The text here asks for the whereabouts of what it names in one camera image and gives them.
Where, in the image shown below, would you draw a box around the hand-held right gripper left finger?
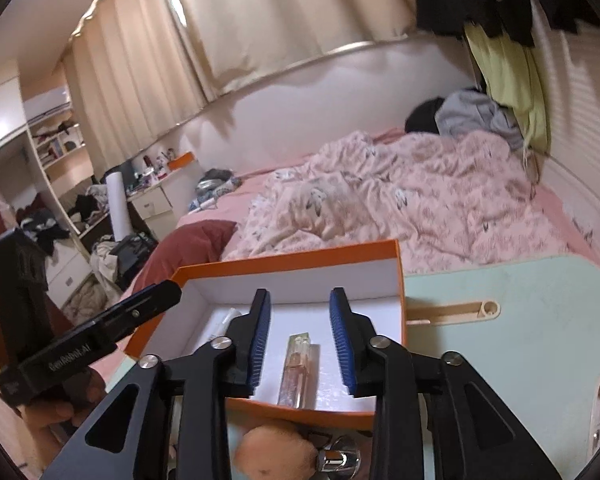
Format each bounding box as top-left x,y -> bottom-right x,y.
39,287 -> 273,480

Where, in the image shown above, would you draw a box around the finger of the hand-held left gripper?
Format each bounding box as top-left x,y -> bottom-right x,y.
82,280 -> 183,348

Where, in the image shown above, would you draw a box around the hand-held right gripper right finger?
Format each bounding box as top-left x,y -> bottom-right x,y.
329,287 -> 563,480

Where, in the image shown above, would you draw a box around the clear perfume bottle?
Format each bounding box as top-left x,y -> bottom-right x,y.
276,331 -> 322,409

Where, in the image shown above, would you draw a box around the orange cardboard box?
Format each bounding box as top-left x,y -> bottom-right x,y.
124,239 -> 408,431

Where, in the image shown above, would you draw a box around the tan capybara plush toy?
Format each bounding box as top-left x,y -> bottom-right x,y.
234,422 -> 321,480

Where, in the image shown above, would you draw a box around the person's left hand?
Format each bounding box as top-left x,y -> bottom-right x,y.
24,367 -> 108,443

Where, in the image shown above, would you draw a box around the white cosmetic tube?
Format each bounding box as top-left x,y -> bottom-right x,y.
207,307 -> 243,343

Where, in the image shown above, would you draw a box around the white drawer unit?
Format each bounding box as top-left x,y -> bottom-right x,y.
45,245 -> 93,311

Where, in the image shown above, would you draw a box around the black bag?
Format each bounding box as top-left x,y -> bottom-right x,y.
112,232 -> 158,286

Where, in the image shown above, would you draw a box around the pile of light clothes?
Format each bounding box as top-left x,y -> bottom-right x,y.
60,240 -> 126,321

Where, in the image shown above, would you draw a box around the pile of dark clothes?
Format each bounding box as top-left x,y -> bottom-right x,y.
17,192 -> 111,256

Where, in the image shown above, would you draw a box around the dark red pillow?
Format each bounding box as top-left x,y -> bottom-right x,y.
130,220 -> 238,301

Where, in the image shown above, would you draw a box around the cream nightstand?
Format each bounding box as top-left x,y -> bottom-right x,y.
127,165 -> 201,233

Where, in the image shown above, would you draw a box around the white paper roll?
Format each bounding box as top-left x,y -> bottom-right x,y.
105,170 -> 132,238

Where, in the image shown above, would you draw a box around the chrome cosmetic tube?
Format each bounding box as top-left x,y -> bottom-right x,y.
314,435 -> 363,476

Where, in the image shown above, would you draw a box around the folded clothes on bed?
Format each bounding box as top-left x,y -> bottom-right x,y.
189,177 -> 242,213

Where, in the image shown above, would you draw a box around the cluster of toiletry bottles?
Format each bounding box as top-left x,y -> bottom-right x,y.
127,149 -> 176,191

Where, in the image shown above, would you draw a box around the grey knit garment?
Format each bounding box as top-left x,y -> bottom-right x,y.
197,167 -> 233,186

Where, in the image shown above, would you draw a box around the small orange storage box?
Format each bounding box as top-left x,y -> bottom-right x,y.
167,151 -> 197,171

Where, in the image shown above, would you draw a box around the pink floral duvet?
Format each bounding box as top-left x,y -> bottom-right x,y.
235,130 -> 571,273

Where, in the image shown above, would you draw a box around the pink bed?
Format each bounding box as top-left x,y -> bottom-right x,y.
125,127 -> 600,306

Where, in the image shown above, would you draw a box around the light green cartoon lap table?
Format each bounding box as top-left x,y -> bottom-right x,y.
102,252 -> 600,480

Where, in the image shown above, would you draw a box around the white upper cabinet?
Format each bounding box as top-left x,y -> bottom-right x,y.
0,75 -> 28,161

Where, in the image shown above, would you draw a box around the white air conditioner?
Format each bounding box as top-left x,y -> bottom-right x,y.
22,85 -> 73,121

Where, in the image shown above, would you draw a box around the black crumpled garment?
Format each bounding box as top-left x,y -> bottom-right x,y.
405,97 -> 448,136

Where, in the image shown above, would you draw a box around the grey-blue crumpled garment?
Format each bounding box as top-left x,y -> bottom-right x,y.
434,87 -> 523,151

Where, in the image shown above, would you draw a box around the light green hanging garment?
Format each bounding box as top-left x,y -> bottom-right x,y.
462,22 -> 551,158

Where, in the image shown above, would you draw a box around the beige curtain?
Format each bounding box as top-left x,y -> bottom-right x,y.
62,0 -> 421,161

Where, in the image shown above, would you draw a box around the white louvered panel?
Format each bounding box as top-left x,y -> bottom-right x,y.
527,10 -> 600,306

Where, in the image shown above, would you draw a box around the white wall shelf unit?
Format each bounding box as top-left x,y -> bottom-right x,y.
22,110 -> 96,241

